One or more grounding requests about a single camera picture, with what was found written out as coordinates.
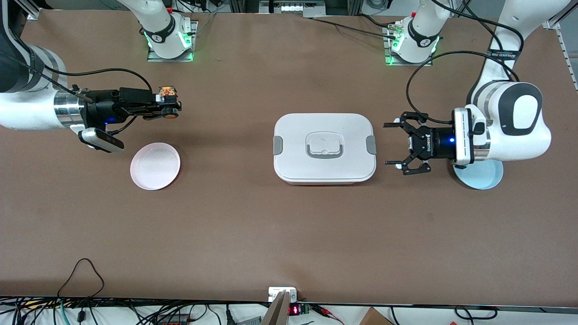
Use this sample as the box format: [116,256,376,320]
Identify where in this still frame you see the red and black clip leads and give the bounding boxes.
[312,305,345,324]

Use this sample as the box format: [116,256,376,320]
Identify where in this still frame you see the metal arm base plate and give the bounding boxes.
[147,20,199,63]
[383,25,433,67]

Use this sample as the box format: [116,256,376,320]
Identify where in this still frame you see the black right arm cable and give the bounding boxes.
[27,67,154,101]

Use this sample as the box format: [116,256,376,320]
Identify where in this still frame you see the black coiled floor cable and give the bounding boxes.
[454,306,498,322]

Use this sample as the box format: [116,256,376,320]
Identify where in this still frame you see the light blue round plate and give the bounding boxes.
[452,158,504,190]

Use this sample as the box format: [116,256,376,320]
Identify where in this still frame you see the aluminium rail with label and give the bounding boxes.
[260,0,326,18]

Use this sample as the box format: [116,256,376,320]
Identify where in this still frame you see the thin black table cable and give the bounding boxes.
[312,16,398,39]

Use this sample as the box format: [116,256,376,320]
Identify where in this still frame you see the pink round plate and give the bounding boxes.
[130,142,181,191]

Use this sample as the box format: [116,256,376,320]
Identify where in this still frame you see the orange push-button switch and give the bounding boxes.
[156,85,182,120]

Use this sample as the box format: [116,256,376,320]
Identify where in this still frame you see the white socket box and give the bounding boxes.
[268,287,298,302]

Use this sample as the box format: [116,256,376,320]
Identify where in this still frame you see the aluminium frame post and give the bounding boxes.
[541,0,578,31]

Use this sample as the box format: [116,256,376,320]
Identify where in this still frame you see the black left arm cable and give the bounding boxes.
[406,0,524,125]

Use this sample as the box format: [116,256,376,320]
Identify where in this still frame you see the white lidded lunch box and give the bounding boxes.
[273,113,377,186]

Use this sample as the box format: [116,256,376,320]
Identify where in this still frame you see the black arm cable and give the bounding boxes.
[406,0,524,125]
[27,67,154,101]

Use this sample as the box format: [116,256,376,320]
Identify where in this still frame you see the brown cardboard piece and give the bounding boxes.
[359,307,394,325]

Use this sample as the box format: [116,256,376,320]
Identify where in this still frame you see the black looped cable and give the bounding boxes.
[56,258,105,298]

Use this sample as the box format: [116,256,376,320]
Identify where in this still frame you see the grey metal bar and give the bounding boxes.
[261,290,292,325]

